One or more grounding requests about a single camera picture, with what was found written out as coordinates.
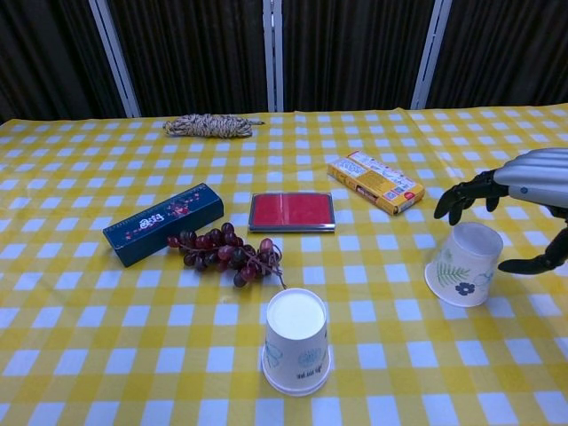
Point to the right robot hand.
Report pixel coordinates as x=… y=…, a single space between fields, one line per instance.
x=537 y=177

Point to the white cup blue flower print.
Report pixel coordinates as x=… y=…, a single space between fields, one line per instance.
x=297 y=337

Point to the white cup fern flower print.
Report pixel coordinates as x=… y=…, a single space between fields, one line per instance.
x=466 y=262

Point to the yellow printed carton box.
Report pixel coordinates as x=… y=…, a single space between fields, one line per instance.
x=377 y=179

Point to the red ink pad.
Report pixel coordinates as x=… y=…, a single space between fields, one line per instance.
x=290 y=210

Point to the red grape bunch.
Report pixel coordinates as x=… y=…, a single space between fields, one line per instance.
x=231 y=255

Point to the dark blue floral box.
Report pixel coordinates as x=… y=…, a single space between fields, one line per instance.
x=164 y=222

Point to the yellow white checked tablecloth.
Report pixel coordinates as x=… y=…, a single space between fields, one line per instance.
x=111 y=333

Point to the white screen frame post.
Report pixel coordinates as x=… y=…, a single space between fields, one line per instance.
x=428 y=57
x=116 y=57
x=274 y=53

